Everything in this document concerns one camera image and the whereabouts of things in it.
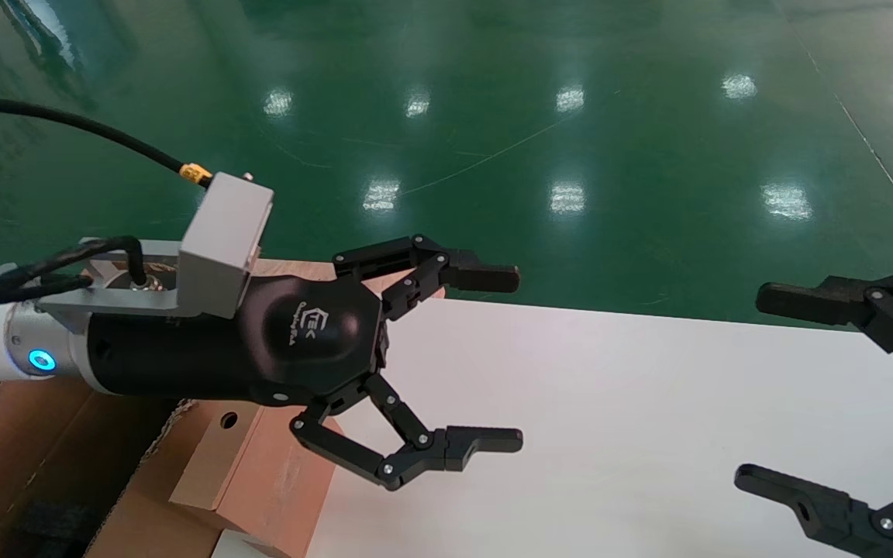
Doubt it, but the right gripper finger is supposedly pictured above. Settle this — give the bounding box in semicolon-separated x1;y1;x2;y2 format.
733;463;893;558
755;271;893;388

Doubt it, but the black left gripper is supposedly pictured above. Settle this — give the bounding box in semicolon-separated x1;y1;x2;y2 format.
82;235;525;491

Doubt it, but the small cardboard box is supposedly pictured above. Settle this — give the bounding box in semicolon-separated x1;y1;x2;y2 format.
170;258;447;558

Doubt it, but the large torn cardboard box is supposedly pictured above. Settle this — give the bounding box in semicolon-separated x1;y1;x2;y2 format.
0;256;261;558

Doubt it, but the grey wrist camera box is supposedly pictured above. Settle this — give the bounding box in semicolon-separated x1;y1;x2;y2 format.
178;172;274;319

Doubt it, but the silver camera mount bracket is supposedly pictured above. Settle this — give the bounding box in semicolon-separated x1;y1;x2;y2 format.
0;236;184;336

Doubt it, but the thin black looped cable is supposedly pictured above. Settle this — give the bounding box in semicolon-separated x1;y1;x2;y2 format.
0;236;147;305

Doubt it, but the thick black cable yellow connector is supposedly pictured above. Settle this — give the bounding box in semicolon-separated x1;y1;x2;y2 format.
0;95;213;189

